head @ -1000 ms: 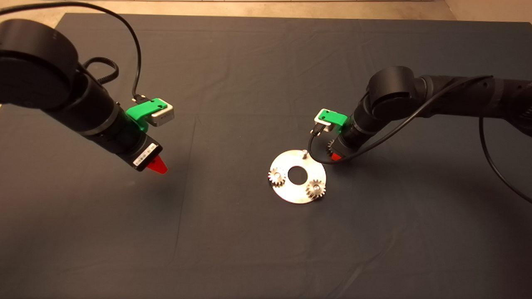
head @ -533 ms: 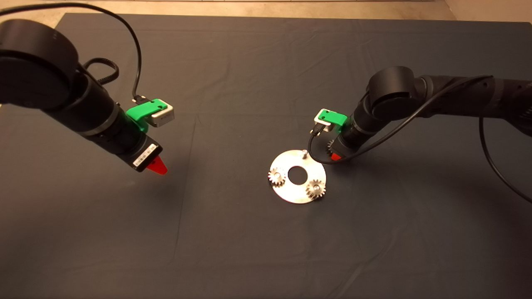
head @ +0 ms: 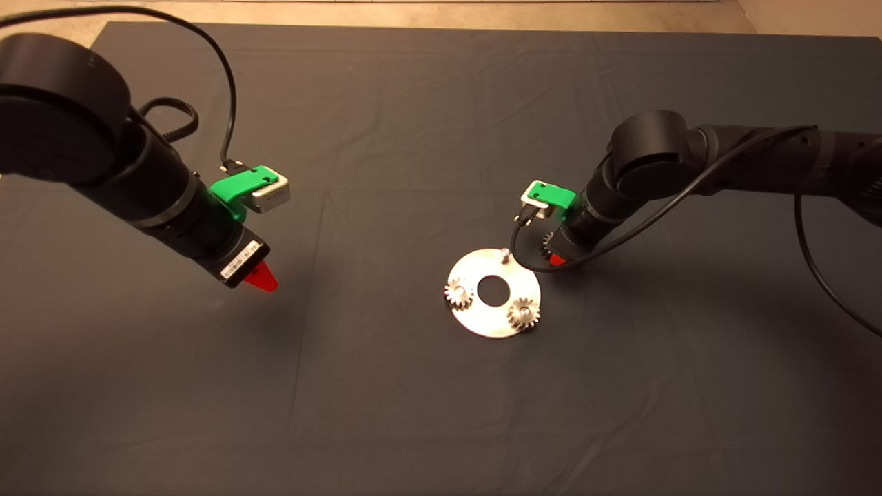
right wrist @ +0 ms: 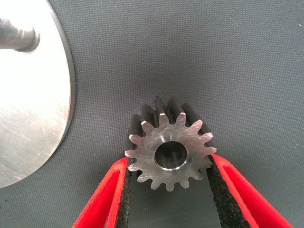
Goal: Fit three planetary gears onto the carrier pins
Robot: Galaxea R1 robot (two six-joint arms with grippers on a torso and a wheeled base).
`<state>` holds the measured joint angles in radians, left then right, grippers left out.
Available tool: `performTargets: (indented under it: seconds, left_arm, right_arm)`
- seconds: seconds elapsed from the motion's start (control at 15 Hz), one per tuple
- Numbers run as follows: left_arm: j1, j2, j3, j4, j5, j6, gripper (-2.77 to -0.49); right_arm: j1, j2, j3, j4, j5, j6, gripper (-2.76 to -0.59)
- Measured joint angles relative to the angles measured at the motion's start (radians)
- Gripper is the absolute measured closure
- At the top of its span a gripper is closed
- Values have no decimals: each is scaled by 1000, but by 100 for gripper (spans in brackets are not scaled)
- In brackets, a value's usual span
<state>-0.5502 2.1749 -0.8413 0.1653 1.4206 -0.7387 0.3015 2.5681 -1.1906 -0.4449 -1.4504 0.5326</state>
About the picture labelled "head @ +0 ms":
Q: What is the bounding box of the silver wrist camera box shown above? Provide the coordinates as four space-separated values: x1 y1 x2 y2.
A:
518 179 553 220
248 167 291 215

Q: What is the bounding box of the dark grey table cloth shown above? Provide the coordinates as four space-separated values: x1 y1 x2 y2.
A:
0 21 882 496

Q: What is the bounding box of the short black ribbed cable loop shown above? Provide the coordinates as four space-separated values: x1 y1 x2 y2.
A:
139 96 200 143

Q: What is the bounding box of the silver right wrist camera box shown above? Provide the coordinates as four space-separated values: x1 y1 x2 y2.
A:
518 179 553 220

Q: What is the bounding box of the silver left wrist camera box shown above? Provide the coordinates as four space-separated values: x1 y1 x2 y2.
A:
248 167 291 215

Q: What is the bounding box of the green right camera mount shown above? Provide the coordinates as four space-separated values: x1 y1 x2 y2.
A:
527 180 577 222

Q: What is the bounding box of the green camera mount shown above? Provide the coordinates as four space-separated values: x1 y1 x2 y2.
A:
210 167 280 223
527 180 577 222

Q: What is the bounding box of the thin black left camera cable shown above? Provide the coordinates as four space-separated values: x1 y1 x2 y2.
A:
0 6 246 174

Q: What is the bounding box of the bright steel planetary gear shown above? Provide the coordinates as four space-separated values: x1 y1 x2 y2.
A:
444 278 475 311

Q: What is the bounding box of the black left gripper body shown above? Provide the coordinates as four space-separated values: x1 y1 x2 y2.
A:
212 231 271 289

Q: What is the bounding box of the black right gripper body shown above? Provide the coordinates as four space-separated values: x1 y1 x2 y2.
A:
548 223 595 267

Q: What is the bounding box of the green left camera mount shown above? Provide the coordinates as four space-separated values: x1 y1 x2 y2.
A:
210 167 280 223

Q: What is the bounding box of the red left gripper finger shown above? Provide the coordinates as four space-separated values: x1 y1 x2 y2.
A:
244 261 280 294

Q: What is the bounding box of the thick black right camera cable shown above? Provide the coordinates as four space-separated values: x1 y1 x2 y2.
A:
509 125 821 274

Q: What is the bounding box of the round metal carrier plate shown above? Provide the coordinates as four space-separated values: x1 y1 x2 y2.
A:
446 247 543 340

